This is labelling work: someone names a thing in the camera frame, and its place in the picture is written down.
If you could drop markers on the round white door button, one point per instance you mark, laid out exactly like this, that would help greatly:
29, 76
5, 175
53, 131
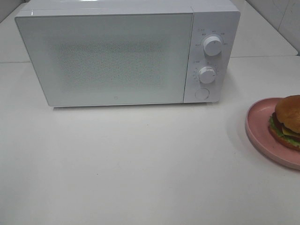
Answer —
202, 94

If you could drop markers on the white timer knob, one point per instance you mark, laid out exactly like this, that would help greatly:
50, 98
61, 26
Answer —
207, 75

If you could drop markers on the white microwave door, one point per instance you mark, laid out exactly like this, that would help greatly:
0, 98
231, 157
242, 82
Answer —
109, 60

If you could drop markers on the pink round plate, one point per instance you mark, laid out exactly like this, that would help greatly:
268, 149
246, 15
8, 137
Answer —
257, 130

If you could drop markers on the burger with lettuce and cheese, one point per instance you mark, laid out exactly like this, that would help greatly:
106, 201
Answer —
284, 123

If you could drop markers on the white microwave oven body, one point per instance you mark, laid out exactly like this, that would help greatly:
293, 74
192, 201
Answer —
210, 17

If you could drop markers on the upper white power knob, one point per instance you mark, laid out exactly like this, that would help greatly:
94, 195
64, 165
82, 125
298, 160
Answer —
212, 45

